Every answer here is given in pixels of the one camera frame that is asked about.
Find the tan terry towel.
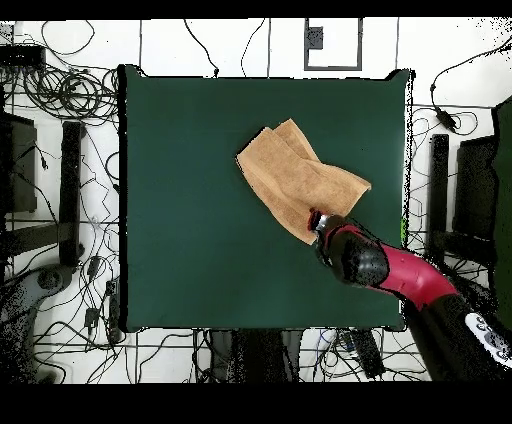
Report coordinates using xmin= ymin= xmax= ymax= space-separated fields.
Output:
xmin=235 ymin=118 xmax=373 ymax=246

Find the black flat device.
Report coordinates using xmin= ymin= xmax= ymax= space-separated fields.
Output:
xmin=0 ymin=44 xmax=47 ymax=69

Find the black stand bar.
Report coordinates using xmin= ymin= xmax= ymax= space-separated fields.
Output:
xmin=58 ymin=120 xmax=86 ymax=268
xmin=424 ymin=133 xmax=450 ymax=265

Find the dark green table cloth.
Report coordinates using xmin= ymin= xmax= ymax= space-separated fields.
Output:
xmin=118 ymin=63 xmax=415 ymax=333

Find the black power strip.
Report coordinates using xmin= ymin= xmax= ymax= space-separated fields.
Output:
xmin=351 ymin=328 xmax=387 ymax=379

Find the black equipment box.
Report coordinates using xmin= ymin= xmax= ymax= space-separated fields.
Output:
xmin=0 ymin=111 xmax=38 ymax=215
xmin=453 ymin=135 xmax=499 ymax=241

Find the grey floor socket box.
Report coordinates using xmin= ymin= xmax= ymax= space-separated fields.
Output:
xmin=304 ymin=26 xmax=324 ymax=51

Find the dark green hanging cloth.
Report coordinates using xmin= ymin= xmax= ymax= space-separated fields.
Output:
xmin=489 ymin=95 xmax=512 ymax=321

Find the grey black tripod base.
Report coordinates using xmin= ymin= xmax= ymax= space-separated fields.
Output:
xmin=0 ymin=263 xmax=75 ymax=321

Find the black cable with adapter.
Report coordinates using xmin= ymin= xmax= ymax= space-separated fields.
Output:
xmin=429 ymin=41 xmax=512 ymax=134

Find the grey floor hatch frame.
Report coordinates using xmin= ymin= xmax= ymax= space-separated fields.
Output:
xmin=303 ymin=17 xmax=363 ymax=72

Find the thin black cable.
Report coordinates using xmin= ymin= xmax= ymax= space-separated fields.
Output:
xmin=183 ymin=18 xmax=220 ymax=78
xmin=240 ymin=17 xmax=267 ymax=78

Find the coiled black cable bundle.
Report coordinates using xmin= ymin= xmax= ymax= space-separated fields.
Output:
xmin=23 ymin=65 xmax=121 ymax=121

